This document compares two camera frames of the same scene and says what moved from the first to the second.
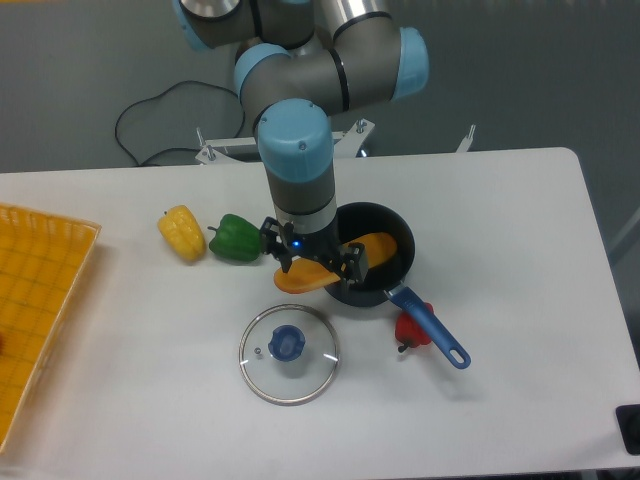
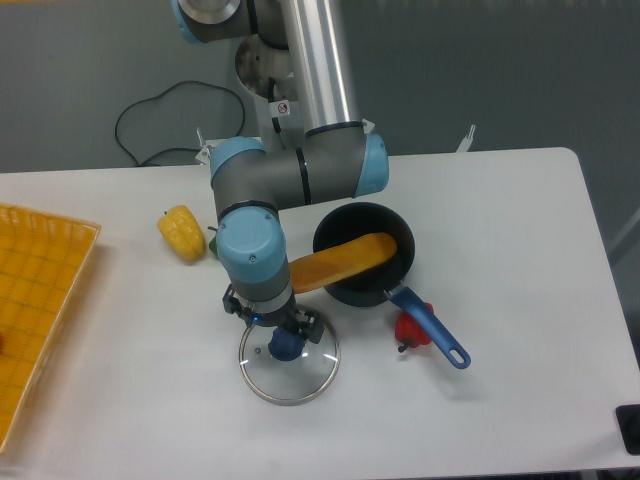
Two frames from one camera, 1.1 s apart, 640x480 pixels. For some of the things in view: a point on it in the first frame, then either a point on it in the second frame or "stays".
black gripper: x=348 y=260 → x=292 y=316
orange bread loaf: x=306 y=273 stays
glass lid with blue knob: x=288 y=354 stays
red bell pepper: x=409 y=332 stays
